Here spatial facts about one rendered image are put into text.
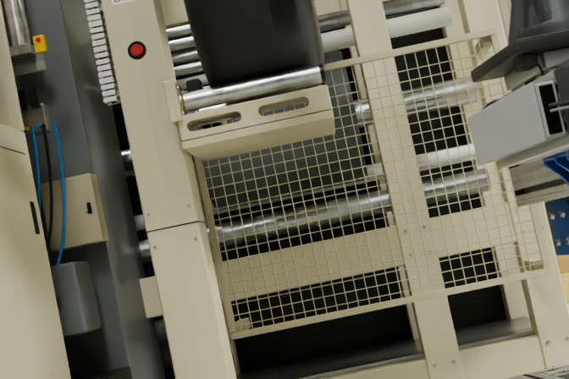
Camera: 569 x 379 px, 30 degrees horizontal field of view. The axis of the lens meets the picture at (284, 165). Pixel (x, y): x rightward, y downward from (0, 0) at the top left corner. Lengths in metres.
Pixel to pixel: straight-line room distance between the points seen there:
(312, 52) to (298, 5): 0.14
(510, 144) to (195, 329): 1.37
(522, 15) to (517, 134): 0.31
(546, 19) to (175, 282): 1.30
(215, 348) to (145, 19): 0.81
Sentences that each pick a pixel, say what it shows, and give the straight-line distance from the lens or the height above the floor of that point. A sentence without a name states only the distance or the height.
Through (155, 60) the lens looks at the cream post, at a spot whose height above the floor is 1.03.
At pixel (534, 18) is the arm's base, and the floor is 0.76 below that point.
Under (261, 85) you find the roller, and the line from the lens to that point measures 2.50.
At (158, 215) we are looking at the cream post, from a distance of 2.58.
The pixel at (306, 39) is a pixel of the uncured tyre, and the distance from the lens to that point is 2.49.
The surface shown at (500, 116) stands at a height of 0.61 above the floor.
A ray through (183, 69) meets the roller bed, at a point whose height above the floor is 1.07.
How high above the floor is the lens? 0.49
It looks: 5 degrees up
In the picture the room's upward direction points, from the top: 12 degrees counter-clockwise
